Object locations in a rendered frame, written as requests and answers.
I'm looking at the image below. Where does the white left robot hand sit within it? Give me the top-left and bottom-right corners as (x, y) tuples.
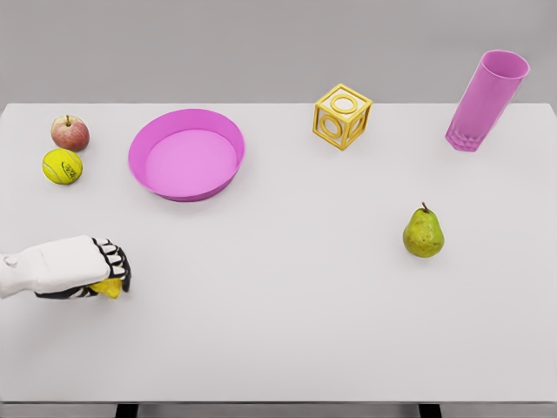
(26, 235), (132, 300)

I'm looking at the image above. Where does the yellow lemon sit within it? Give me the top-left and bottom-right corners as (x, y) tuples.
(86, 278), (123, 300)

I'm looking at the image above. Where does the pink round plate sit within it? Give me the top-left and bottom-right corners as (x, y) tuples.
(127, 108), (246, 203)

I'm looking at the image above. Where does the yellow tennis ball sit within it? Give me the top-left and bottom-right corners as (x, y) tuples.
(42, 148), (84, 185)

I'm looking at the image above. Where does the red apple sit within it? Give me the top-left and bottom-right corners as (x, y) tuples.
(50, 114), (91, 152)

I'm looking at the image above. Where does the green pear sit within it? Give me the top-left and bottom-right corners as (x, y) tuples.
(402, 201), (446, 259)

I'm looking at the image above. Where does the pink tall cup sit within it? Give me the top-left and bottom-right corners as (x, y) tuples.
(444, 49), (531, 153)

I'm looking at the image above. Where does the yellow hollow ring cube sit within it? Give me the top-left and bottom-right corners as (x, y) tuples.
(312, 83), (374, 152)

